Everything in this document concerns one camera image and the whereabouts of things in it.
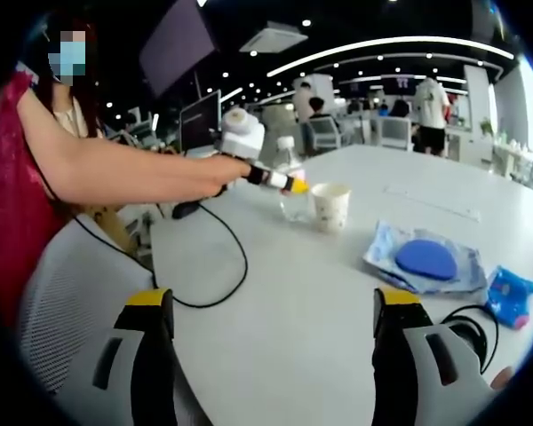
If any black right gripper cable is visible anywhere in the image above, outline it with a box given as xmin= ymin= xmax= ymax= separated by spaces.
xmin=439 ymin=304 xmax=502 ymax=375

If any small blue snack packet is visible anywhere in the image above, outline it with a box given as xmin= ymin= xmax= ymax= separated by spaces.
xmin=485 ymin=264 xmax=533 ymax=331

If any ceiling-hung dark screen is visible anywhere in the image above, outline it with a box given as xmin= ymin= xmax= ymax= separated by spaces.
xmin=139 ymin=0 xmax=219 ymax=99

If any white table cable cover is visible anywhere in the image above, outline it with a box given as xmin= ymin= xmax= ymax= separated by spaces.
xmin=383 ymin=183 xmax=481 ymax=222

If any person's left hand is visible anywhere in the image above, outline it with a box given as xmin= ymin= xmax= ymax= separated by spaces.
xmin=202 ymin=154 xmax=253 ymax=199

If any person's red clothing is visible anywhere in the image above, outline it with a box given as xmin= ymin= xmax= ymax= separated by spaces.
xmin=0 ymin=68 xmax=70 ymax=327

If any person's right hand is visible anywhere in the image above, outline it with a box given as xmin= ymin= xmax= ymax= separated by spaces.
xmin=489 ymin=366 xmax=516 ymax=392

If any clear bottle with red label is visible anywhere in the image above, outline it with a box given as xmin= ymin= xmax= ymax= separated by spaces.
xmin=276 ymin=135 xmax=315 ymax=224

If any brown wooden object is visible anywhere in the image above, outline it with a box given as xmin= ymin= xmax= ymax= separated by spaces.
xmin=91 ymin=208 xmax=139 ymax=256

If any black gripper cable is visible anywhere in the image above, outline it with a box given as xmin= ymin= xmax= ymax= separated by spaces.
xmin=68 ymin=201 xmax=250 ymax=310
xmin=439 ymin=304 xmax=502 ymax=375

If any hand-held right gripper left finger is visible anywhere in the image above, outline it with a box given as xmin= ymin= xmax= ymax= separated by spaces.
xmin=56 ymin=287 xmax=179 ymax=426

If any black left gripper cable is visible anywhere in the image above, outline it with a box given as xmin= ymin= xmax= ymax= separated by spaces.
xmin=68 ymin=201 xmax=250 ymax=310

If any white office chair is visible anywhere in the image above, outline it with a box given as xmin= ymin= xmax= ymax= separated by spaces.
xmin=378 ymin=114 xmax=414 ymax=152
xmin=302 ymin=115 xmax=344 ymax=157

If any white table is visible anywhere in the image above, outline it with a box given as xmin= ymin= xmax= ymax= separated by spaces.
xmin=148 ymin=142 xmax=533 ymax=426

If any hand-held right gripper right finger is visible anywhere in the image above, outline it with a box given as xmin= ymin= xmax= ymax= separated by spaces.
xmin=371 ymin=286 xmax=497 ymax=426

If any computer monitor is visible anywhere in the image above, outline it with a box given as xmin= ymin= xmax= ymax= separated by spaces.
xmin=179 ymin=88 xmax=223 ymax=154

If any small black device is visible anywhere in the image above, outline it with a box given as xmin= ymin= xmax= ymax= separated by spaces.
xmin=171 ymin=201 xmax=202 ymax=220

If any white paper cup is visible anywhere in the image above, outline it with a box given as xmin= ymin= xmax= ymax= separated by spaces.
xmin=309 ymin=182 xmax=353 ymax=234

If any blue pouch with blue sponge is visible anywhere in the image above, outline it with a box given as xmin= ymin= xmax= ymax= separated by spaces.
xmin=362 ymin=218 xmax=490 ymax=296

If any ceiling air vent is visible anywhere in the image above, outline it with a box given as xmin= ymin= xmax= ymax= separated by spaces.
xmin=239 ymin=26 xmax=310 ymax=54

